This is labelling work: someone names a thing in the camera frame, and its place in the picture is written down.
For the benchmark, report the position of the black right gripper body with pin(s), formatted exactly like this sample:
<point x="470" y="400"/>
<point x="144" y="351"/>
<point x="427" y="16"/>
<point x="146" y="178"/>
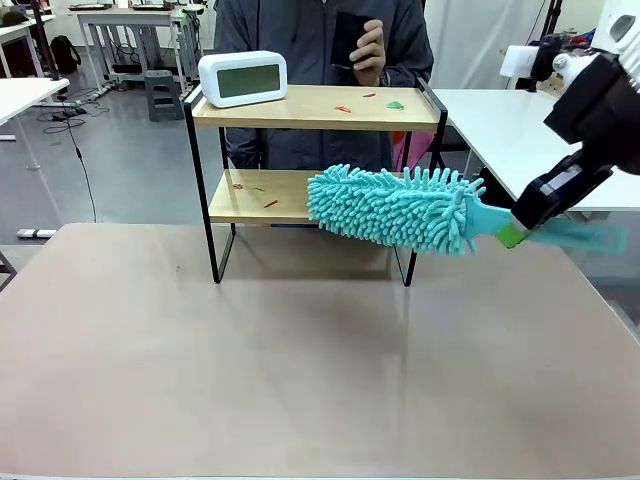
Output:
<point x="620" y="130"/>

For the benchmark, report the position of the grey plastic step stool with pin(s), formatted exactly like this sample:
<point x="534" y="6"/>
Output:
<point x="162" y="95"/>

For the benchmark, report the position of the white background desk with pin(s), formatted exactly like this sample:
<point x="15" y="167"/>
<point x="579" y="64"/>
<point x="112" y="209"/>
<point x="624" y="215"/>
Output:
<point x="22" y="30"/>

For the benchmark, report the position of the black tripod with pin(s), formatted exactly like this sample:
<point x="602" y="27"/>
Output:
<point x="550" y="22"/>

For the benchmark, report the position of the person in grey jacket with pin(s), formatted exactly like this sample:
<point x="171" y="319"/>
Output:
<point x="305" y="45"/>

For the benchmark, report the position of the large white table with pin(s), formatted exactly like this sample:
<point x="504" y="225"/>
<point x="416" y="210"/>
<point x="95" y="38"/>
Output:
<point x="510" y="135"/>

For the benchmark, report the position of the grey-legged background desk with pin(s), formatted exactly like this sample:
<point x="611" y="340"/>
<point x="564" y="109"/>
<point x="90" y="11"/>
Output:
<point x="135" y="30"/>

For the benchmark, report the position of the teal chenille duster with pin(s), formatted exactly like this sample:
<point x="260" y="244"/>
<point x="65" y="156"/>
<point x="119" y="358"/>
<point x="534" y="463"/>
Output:
<point x="395" y="212"/>

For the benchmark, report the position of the black backpack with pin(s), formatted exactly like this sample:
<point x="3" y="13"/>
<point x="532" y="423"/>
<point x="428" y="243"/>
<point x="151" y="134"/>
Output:
<point x="65" y="54"/>

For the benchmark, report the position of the red orange paper scrap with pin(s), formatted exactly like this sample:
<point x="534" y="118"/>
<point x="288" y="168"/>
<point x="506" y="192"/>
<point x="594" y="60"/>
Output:
<point x="343" y="107"/>

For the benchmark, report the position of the two-tier wooden black-frame shelf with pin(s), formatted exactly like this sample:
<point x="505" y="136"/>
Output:
<point x="310" y="110"/>

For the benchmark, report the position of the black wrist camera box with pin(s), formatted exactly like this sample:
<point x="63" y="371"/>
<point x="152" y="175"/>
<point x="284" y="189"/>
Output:
<point x="585" y="107"/>

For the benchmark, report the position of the thin red paper scrap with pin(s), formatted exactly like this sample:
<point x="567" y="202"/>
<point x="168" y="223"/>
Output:
<point x="270" y="203"/>

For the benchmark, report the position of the pink fabric item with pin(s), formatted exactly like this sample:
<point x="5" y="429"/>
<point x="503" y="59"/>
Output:
<point x="414" y="146"/>

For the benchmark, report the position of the white foam block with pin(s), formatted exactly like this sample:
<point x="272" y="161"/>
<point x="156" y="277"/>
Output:
<point x="517" y="60"/>

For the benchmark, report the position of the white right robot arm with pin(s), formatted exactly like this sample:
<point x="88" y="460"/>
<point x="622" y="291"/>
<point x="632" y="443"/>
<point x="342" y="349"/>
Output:
<point x="622" y="25"/>

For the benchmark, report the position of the white power strip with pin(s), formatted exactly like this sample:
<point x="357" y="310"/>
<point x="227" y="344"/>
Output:
<point x="36" y="233"/>

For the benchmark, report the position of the person's hand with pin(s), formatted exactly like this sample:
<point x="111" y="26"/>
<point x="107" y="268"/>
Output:
<point x="369" y="52"/>

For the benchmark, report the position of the white digital alarm clock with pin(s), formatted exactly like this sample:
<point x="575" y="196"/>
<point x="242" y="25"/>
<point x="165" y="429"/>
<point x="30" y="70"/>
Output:
<point x="242" y="79"/>

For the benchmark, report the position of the black vertical pole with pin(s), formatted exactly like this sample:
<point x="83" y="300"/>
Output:
<point x="46" y="40"/>

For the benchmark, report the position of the white side table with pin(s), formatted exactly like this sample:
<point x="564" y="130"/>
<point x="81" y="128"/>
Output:
<point x="25" y="97"/>

